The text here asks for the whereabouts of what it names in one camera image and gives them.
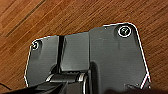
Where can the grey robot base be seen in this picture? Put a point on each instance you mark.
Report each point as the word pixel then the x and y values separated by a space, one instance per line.
pixel 113 56

